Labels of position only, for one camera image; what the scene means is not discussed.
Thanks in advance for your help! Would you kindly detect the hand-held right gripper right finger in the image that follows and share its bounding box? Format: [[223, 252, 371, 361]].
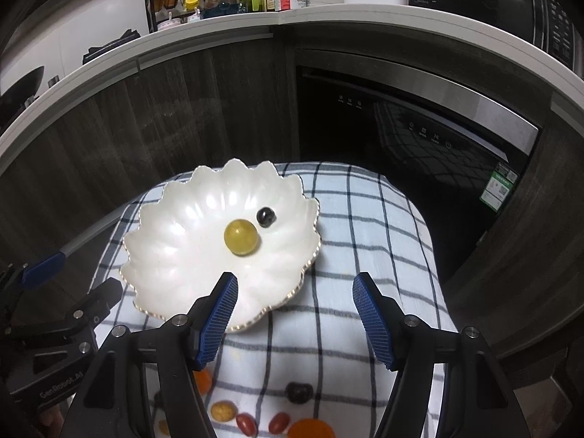
[[352, 271, 530, 438]]

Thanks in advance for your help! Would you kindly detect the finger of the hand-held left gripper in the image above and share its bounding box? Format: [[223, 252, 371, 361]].
[[0, 251, 65, 324], [7, 277, 123, 343]]

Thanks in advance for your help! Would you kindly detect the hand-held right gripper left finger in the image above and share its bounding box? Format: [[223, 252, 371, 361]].
[[68, 271, 240, 438]]

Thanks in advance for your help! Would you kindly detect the small orange tangerine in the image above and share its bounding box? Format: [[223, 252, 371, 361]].
[[194, 367, 214, 394]]

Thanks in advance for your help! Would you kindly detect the white scalloped ceramic plate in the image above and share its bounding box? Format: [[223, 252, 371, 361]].
[[119, 158, 322, 333]]

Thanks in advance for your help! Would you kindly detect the red oval grape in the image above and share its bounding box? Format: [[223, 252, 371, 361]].
[[268, 412, 291, 435]]

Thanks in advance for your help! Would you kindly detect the large orange tangerine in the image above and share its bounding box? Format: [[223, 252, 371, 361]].
[[287, 418, 336, 438]]

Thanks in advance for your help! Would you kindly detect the blue white checked cloth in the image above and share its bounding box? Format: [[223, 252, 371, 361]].
[[89, 161, 459, 438]]

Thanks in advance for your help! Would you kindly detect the green grape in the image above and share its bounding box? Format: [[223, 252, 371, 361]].
[[223, 219, 262, 257]]

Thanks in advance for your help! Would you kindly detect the dark wood cabinet door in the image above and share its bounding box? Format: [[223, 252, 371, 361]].
[[134, 32, 295, 183], [0, 61, 147, 265]]

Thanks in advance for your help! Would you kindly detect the black wok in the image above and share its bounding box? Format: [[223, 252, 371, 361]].
[[0, 66, 44, 122]]

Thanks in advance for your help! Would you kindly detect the green sticker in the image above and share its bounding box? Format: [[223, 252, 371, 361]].
[[479, 164, 521, 213]]

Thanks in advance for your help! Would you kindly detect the black built-in dishwasher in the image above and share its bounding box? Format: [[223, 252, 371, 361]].
[[294, 48, 543, 284]]

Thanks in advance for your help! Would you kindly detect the black stove grate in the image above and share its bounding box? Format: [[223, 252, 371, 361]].
[[82, 28, 143, 65]]

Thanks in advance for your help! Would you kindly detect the blue dish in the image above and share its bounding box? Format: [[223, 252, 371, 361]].
[[203, 4, 242, 19]]

